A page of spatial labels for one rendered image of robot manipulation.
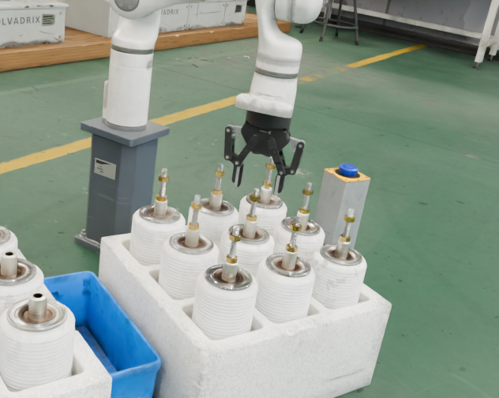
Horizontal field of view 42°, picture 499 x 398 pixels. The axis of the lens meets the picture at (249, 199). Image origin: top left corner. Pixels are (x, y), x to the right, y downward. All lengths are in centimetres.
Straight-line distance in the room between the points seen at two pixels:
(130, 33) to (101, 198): 38
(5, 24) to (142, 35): 180
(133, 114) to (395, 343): 75
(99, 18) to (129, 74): 232
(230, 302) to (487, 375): 64
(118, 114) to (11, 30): 181
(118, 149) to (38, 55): 183
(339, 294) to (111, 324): 40
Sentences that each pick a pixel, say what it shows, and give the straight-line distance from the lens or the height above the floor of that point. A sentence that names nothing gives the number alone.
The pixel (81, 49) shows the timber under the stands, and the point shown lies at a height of 6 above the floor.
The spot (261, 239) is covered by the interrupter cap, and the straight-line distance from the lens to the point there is 116.
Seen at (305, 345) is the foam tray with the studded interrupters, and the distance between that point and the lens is 110.
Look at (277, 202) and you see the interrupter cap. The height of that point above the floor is 25.
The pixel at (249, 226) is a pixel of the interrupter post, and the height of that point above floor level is 27.
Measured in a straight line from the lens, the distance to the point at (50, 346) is 89.
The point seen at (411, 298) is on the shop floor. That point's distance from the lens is 164.
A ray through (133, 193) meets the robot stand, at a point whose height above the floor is 16.
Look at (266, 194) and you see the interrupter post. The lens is 131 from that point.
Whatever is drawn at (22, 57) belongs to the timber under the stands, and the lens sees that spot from 320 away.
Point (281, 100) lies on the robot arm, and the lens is 104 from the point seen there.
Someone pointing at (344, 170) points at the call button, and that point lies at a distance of 136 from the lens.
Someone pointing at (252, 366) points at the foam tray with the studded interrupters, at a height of 13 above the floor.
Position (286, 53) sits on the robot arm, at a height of 58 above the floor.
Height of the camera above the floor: 76
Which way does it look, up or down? 22 degrees down
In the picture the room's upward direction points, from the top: 9 degrees clockwise
